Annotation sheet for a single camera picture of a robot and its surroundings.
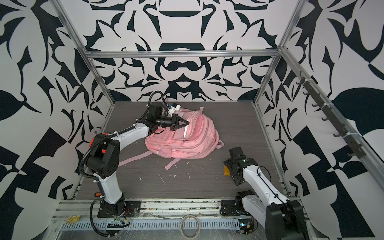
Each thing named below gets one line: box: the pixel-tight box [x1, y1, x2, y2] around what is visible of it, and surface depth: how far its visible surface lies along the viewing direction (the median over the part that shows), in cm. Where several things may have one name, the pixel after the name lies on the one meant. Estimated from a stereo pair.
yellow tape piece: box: [66, 215, 81, 224], surface depth 72 cm
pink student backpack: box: [118, 106, 224, 170], surface depth 88 cm
